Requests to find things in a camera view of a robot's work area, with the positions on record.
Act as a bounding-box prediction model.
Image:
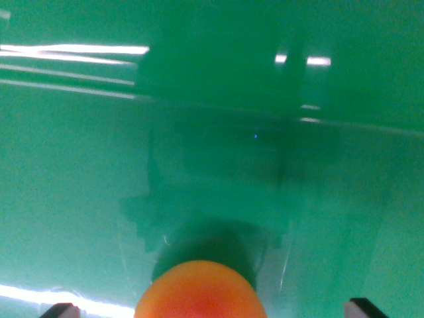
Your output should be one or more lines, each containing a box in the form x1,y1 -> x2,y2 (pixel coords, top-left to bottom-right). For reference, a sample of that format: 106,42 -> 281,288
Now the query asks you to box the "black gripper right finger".
343,297 -> 390,318

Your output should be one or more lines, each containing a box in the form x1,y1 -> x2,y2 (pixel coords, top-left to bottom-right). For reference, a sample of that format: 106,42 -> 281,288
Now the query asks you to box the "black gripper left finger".
38,302 -> 81,318

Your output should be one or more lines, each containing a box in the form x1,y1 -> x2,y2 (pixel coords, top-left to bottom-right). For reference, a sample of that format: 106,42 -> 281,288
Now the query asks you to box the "orange peach fruit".
133,260 -> 268,318

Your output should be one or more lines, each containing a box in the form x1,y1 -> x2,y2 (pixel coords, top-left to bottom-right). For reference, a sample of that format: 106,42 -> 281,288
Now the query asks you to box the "green plastic bin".
0,0 -> 424,318

